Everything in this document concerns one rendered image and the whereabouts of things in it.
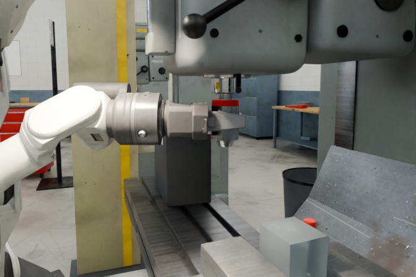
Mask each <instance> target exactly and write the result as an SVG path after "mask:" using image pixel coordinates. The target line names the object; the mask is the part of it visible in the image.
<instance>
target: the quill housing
mask: <svg viewBox="0 0 416 277"><path fill-rule="evenodd" d="M225 1H226V0H175V46H176V51H175V53H174V54H171V55H169V56H163V65H164V66H165V68H166V70H167V71H168V72H169V73H171V74H173V75H177V76H200V75H203V74H249V75H251V76H259V75H279V74H291V73H294V72H296V71H298V70H299V69H300V68H301V67H302V66H303V65H304V63H305V61H306V52H307V33H308V0H245V1H243V2H242V3H241V4H239V5H237V6H236V7H234V8H233V9H231V10H229V11H228V12H226V13H224V14H223V15H221V16H220V17H218V18H216V19H215V20H213V21H211V22H210V23H208V24H207V29H206V32H205V34H204V35H203V36H202V37H200V38H198V39H190V38H188V37H187V36H186V35H185V34H184V33H183V30H182V22H183V19H184V18H185V17H186V16H187V15H188V14H192V13H197V14H200V15H204V14H205V13H207V12H209V11H210V10H212V9H213V8H215V7H217V6H218V5H220V4H221V3H223V2H225Z"/></svg>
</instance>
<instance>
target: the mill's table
mask: <svg viewBox="0 0 416 277"><path fill-rule="evenodd" d="M124 202H125V204H126V208H127V210H128V214H129V217H130V220H131V223H132V227H133V230H134V233H135V235H136V239H137V243H138V245H139V249H140V251H141V255H142V258H143V261H144V265H145V268H146V270H147V274H148V277H190V276H195V275H200V274H202V273H201V244H205V243H208V242H214V241H220V240H224V239H229V238H233V237H238V236H241V237H242V238H244V239H245V240H246V241H247V242H249V243H250V244H251V245H252V246H253V247H254V248H255V249H256V250H257V251H259V232H257V230H255V229H254V228H253V227H252V226H251V225H250V224H248V223H247V222H246V221H245V220H244V219H243V218H242V217H240V216H239V215H238V214H237V213H235V212H234V211H233V210H232V209H231V208H230V207H229V206H227V205H226V204H225V203H224V202H223V201H221V199H219V198H218V197H217V196H216V195H214V194H213V193H212V192H211V202H208V203H197V204H191V205H180V206H174V207H168V206H167V205H166V203H165V201H164V199H163V197H162V195H161V193H160V191H159V189H158V187H157V185H156V183H155V176H147V177H142V181H139V180H138V179H137V178H136V177H135V178H127V179H124Z"/></svg>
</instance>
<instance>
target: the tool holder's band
mask: <svg viewBox="0 0 416 277"><path fill-rule="evenodd" d="M239 105H240V101H239V100H220V99H216V100H212V106H239Z"/></svg>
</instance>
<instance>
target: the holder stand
mask: <svg viewBox="0 0 416 277"><path fill-rule="evenodd" d="M155 183H156V185H157V187H158V189H159V191H160V193H161V195H162V197H163V199H164V201H165V203H166V205H167V206H168V207H174V206H180V205H191V204H197V203H208V202H211V134H210V133H208V135H207V140H193V139H192V137H191V138H189V137H172V138H166V136H164V138H162V143H161V145H155Z"/></svg>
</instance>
